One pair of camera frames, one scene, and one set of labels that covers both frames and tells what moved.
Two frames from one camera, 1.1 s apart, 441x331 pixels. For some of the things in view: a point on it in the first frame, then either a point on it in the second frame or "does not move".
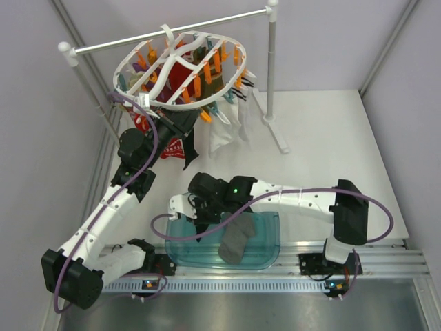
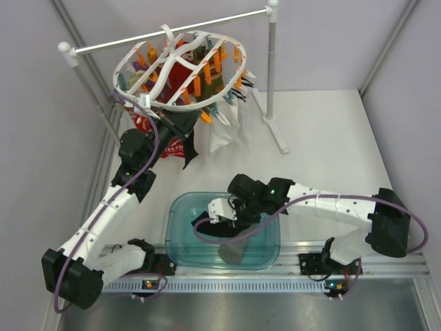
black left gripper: (178, 122) does not move
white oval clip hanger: (176, 71) does not move
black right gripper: (200, 219) -> (235, 203)
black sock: (190, 153) does not move
